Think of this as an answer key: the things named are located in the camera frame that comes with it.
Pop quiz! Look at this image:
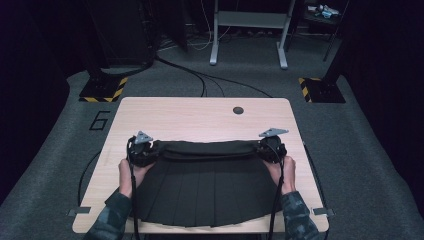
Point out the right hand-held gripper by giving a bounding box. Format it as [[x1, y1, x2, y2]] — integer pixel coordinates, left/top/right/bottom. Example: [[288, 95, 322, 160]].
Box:
[[257, 127, 290, 165]]

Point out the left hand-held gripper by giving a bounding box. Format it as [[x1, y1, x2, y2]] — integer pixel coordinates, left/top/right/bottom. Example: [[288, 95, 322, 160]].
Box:
[[126, 130, 160, 168]]

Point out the black pleated skirt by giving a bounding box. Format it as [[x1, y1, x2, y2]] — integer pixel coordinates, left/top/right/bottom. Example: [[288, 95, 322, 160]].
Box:
[[132, 139, 285, 229]]

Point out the person's left hand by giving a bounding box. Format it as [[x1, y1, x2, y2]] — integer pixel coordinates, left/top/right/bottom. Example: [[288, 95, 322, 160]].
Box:
[[118, 158, 155, 200]]

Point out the person's right hand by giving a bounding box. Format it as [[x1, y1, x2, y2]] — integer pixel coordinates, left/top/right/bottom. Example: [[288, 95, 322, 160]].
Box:
[[264, 155, 297, 196]]

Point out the grey tape strip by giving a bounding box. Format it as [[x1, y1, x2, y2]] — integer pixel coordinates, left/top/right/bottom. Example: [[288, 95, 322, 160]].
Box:
[[312, 207, 336, 217], [66, 206, 92, 218]]

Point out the black cabinet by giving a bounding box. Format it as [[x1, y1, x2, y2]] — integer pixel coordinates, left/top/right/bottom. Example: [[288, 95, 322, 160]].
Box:
[[87, 0, 157, 69]]

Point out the white metal stand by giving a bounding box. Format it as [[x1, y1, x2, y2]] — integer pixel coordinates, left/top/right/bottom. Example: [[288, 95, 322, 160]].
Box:
[[209, 0, 297, 70]]

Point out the dark shelf with clutter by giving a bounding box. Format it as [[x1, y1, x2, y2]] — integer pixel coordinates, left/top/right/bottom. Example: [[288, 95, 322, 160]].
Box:
[[301, 2, 343, 25]]

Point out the right hand-held gripper cable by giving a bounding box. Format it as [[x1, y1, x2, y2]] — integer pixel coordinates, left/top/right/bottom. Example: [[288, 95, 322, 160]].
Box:
[[266, 142, 286, 240]]

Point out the hand-held gripper cable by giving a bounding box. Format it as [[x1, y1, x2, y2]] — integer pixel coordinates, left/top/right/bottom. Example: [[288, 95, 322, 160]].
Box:
[[266, 142, 286, 240], [126, 137, 142, 240]]

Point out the left hand-held gripper cable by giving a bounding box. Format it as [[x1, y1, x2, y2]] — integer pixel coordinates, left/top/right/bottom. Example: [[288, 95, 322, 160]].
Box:
[[126, 137, 142, 240]]

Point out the thin black floor cable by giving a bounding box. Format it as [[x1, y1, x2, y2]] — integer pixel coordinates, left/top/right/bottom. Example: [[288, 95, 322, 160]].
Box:
[[77, 150, 102, 208]]

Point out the black yellow striped base plate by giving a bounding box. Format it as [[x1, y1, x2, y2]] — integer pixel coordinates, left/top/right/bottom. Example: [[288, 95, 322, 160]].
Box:
[[78, 76, 129, 104], [297, 76, 347, 104]]

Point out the thick black floor cable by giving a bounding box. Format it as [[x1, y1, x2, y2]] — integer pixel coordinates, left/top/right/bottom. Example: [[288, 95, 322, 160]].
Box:
[[99, 54, 274, 99]]

